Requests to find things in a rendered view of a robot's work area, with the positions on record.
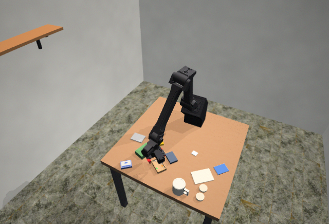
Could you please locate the blue flat square pad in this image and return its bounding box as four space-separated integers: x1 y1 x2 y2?
214 164 229 175

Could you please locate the grey mug with white handle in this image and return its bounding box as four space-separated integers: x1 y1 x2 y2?
172 178 189 196

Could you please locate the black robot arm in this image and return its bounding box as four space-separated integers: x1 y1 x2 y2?
141 66 202 164

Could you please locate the wooden ball-in-hole puzzle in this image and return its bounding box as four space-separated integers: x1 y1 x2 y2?
151 159 167 174

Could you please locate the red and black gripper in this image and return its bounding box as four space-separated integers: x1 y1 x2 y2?
146 150 166 164

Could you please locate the cream round disc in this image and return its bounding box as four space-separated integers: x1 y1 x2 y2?
199 184 207 193
196 193 204 201

